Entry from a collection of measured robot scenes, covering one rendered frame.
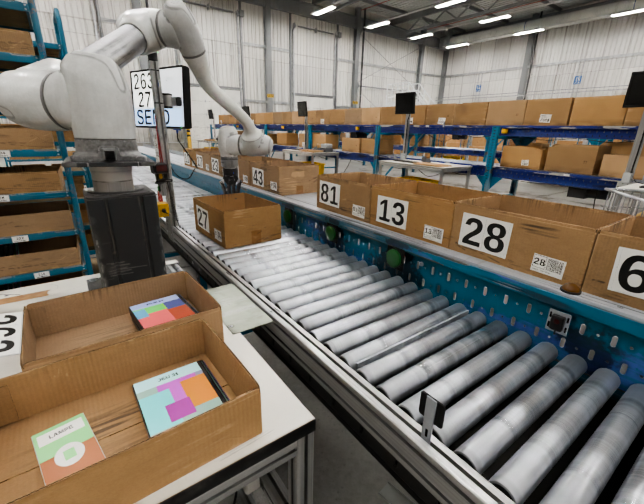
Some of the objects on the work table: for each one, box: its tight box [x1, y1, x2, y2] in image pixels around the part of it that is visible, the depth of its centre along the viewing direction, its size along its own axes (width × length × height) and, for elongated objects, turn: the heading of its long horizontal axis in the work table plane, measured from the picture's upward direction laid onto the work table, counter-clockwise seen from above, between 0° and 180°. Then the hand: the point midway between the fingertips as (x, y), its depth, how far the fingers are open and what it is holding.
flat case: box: [132, 360, 228, 438], centre depth 65 cm, size 14×19×2 cm
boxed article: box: [31, 413, 106, 486], centre depth 55 cm, size 8×16×2 cm, turn 43°
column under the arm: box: [83, 184, 173, 291], centre depth 110 cm, size 26×26×33 cm
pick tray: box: [0, 319, 262, 504], centre depth 60 cm, size 28×38×10 cm
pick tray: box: [20, 271, 224, 372], centre depth 85 cm, size 28×38×10 cm
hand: (232, 204), depth 194 cm, fingers closed, pressing on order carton
